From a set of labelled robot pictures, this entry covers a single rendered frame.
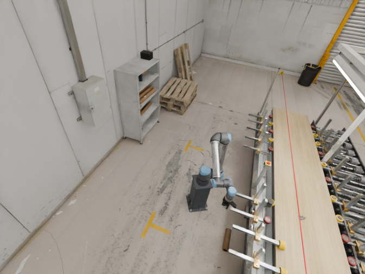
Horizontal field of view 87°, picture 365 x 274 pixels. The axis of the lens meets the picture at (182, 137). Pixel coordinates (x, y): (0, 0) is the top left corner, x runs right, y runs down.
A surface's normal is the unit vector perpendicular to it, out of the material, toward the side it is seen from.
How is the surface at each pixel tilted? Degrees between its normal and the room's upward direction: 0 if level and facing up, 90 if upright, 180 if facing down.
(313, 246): 0
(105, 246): 0
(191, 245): 0
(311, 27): 90
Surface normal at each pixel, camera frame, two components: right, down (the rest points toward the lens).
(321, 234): 0.09, -0.75
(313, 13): -0.33, 0.60
